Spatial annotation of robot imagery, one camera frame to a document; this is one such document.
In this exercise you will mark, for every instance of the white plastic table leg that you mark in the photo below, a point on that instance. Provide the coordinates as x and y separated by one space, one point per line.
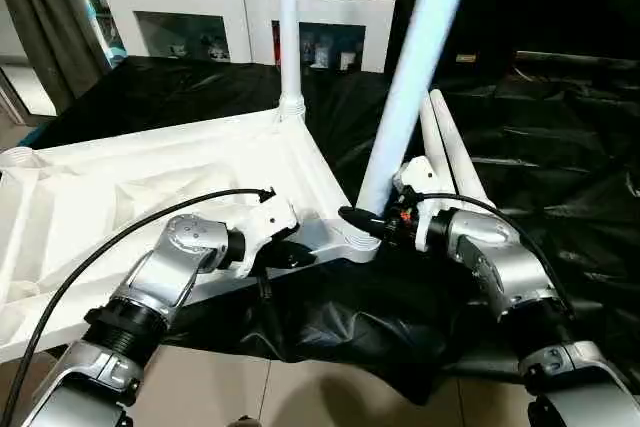
458 147
289 27
432 137
420 57

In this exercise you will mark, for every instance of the white plastic table top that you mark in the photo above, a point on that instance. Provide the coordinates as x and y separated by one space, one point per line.
100 207

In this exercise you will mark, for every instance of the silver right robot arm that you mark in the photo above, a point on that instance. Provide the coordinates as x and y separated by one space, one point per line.
500 267

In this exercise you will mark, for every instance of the black plastic mat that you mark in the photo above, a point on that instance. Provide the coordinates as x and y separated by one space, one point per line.
380 317

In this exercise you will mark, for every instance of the grey curtain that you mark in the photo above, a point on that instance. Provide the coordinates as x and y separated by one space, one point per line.
50 17

